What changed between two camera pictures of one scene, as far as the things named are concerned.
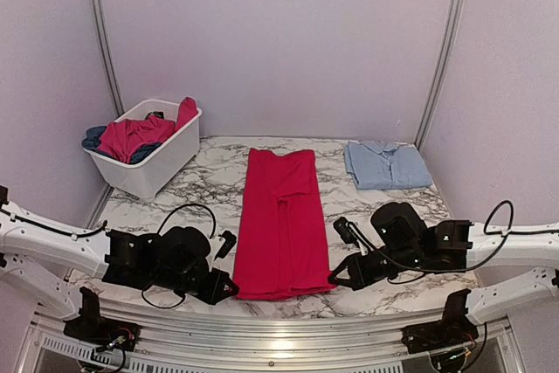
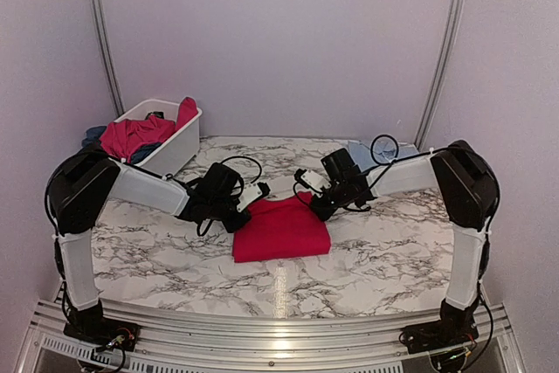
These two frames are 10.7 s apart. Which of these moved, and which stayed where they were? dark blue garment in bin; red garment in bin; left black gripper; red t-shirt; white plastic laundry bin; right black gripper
Moved: left black gripper; right black gripper; red t-shirt
Stayed: red garment in bin; dark blue garment in bin; white plastic laundry bin
